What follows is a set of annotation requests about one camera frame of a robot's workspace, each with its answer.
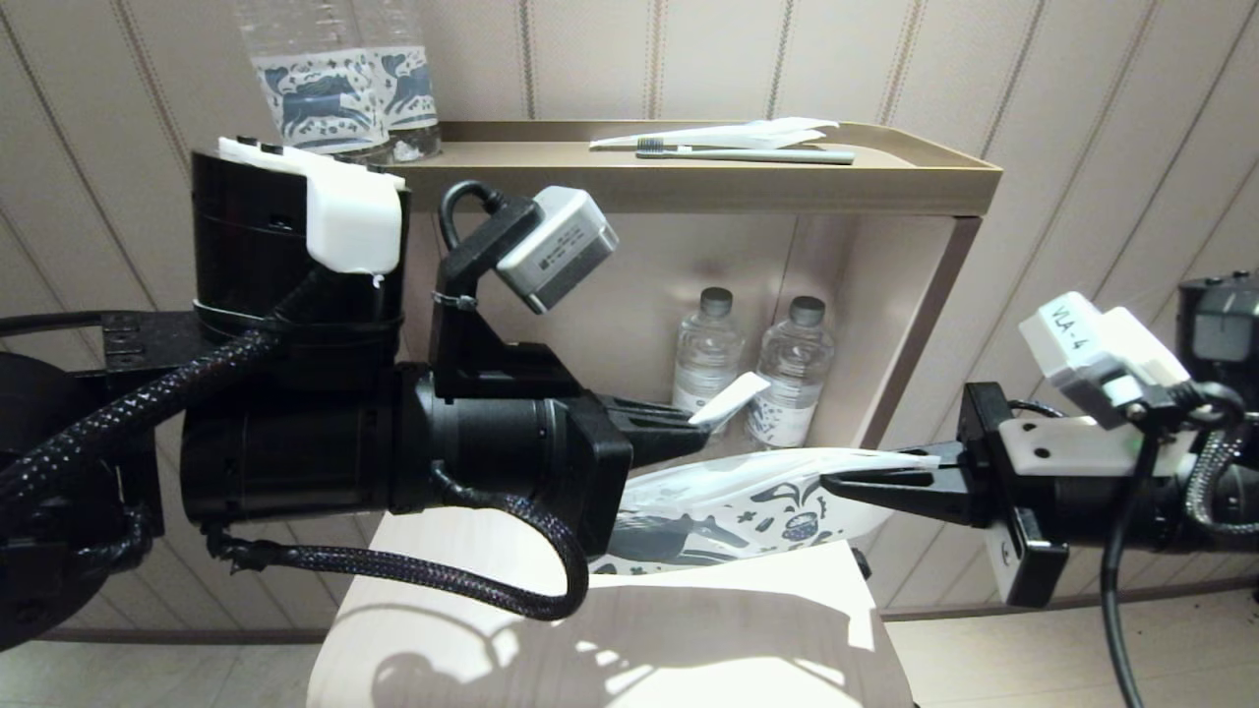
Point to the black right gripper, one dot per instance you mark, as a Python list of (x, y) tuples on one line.
[(1033, 570)]

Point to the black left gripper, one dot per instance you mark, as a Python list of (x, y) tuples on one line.
[(600, 472)]

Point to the small white stick packet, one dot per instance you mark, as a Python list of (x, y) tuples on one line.
[(733, 398)]

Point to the white blue horse-print bag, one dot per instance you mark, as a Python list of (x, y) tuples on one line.
[(728, 492)]

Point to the small clear water bottle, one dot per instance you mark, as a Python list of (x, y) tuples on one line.
[(703, 354), (795, 393)]

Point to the small black knob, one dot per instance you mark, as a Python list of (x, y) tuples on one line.
[(863, 566)]

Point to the beige open shelf cabinet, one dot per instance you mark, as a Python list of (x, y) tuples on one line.
[(866, 295)]

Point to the grey toothbrush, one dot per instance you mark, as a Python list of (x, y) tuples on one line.
[(777, 155)]

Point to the white paper wrapper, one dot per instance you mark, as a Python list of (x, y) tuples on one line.
[(748, 135)]

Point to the large blue-label water bottle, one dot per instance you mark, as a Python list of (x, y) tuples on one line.
[(320, 103), (413, 84)]

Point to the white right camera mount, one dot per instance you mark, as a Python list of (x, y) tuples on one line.
[(1072, 447)]

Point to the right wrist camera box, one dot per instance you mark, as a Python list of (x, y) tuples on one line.
[(1082, 344)]

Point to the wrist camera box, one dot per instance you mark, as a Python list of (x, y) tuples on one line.
[(561, 251), (1082, 344)]

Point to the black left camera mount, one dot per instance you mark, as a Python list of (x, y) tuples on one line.
[(482, 344)]

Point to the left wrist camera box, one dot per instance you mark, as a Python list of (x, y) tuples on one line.
[(561, 251)]

